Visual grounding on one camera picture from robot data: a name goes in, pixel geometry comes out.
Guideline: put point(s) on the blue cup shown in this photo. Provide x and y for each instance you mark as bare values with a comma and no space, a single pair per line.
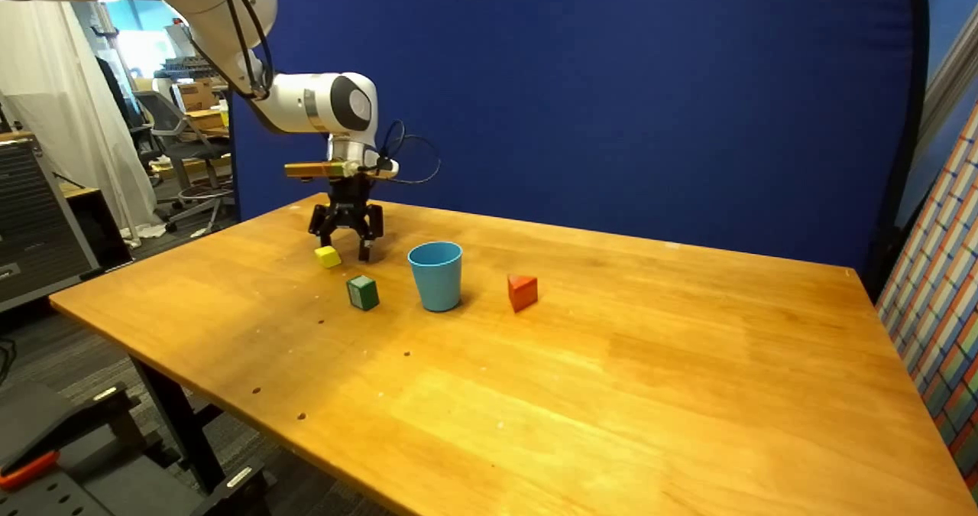
436,279

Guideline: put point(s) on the colourful patterned panel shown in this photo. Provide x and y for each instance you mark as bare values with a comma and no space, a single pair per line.
943,302

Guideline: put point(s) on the white curtain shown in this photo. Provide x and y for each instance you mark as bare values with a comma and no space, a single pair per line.
53,80

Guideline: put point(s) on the black equipment case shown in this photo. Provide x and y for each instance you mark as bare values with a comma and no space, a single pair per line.
34,218

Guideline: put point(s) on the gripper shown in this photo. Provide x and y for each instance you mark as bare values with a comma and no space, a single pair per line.
351,193

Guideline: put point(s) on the red block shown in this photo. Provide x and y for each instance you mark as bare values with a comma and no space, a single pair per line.
523,293

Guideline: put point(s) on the cardboard box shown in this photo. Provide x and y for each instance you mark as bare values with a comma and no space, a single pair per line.
197,94

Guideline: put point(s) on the blue backdrop screen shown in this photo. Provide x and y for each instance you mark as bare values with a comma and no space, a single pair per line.
611,95

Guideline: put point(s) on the yellow block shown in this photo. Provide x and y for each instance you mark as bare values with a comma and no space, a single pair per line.
328,257

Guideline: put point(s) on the green block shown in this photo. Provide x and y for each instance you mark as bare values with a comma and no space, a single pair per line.
364,293

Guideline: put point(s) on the office chair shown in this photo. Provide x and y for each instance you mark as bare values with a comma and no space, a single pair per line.
172,130

